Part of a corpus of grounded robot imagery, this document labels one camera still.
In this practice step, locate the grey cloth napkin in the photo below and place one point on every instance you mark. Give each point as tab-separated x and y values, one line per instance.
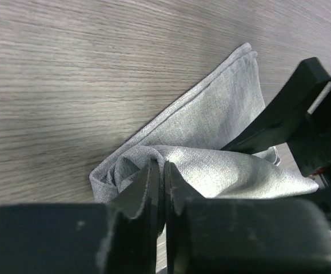
192	133

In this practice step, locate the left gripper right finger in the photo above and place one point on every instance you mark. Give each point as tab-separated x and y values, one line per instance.
283	235

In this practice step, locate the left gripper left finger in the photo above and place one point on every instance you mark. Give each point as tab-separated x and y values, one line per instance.
117	237

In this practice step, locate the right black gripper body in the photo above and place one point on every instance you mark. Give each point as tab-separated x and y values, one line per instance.
311	149

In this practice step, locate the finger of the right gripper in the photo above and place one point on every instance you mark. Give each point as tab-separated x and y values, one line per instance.
284	114

